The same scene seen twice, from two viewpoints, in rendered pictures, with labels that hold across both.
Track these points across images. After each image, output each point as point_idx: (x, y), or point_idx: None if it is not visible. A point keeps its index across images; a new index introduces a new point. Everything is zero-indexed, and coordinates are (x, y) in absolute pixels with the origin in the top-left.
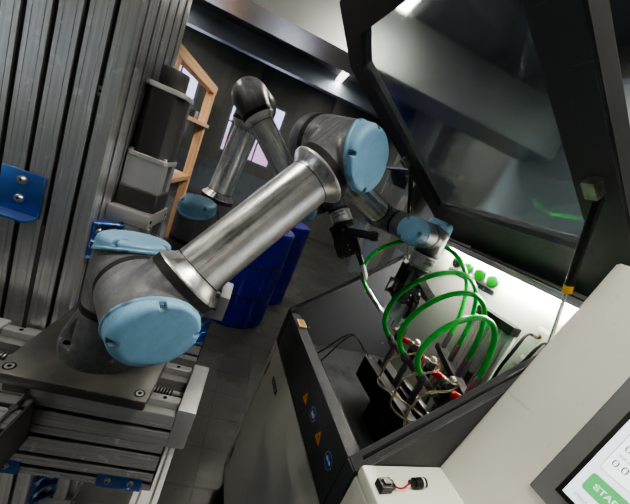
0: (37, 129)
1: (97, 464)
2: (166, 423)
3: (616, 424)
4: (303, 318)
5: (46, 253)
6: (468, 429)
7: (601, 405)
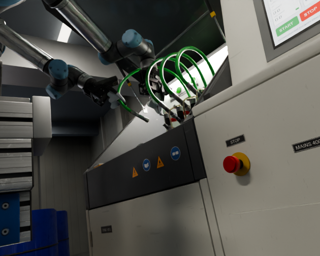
0: None
1: None
2: (25, 110)
3: (264, 14)
4: None
5: None
6: (230, 86)
7: (256, 19)
